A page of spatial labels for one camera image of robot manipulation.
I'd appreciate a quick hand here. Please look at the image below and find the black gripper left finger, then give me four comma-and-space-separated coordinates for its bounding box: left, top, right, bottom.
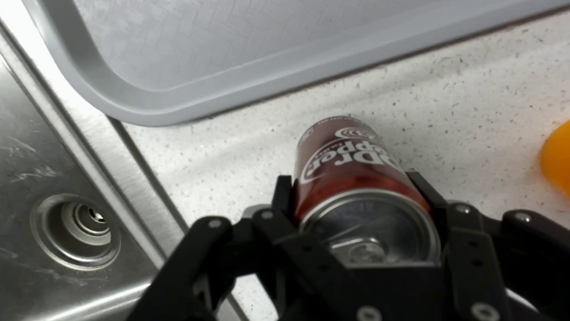
126, 173, 359, 321

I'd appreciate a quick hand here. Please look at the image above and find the steel sink drain strainer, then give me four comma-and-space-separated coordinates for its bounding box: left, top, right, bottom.
29, 191, 124, 275

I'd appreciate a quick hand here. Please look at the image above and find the orange plastic cup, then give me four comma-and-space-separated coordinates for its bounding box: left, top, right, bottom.
539, 118, 570, 198

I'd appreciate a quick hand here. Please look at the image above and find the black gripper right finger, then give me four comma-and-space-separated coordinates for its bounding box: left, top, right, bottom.
407, 169, 570, 321

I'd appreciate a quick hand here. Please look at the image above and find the stainless steel double sink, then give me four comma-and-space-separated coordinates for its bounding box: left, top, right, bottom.
0, 16, 252, 321

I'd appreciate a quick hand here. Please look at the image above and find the grey plastic tray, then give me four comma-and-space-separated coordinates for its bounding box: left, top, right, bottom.
24, 0, 570, 128

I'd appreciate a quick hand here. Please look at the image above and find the red Dr Pepper can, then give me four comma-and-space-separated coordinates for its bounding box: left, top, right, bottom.
293, 114, 444, 269

